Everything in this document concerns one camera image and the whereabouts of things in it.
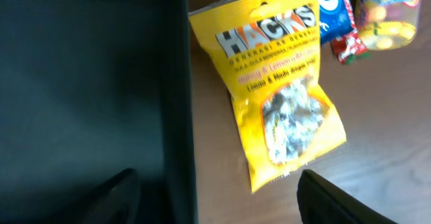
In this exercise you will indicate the yellow Hacks candy bag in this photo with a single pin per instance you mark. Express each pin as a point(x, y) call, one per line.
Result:
point(268, 54)

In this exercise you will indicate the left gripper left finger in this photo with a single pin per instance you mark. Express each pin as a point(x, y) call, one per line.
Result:
point(115, 201)

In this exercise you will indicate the yellow Mentos bottle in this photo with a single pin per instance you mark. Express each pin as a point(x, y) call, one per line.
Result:
point(387, 24)

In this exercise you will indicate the black gift box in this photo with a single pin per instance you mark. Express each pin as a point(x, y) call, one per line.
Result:
point(90, 88)

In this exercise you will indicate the blue Oreo cookie pack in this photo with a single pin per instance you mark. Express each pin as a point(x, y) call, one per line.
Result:
point(334, 19)

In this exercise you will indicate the red KitKat bar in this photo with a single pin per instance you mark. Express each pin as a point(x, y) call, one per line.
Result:
point(349, 47)

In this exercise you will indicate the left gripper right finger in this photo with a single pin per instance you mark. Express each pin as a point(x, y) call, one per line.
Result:
point(321, 202)

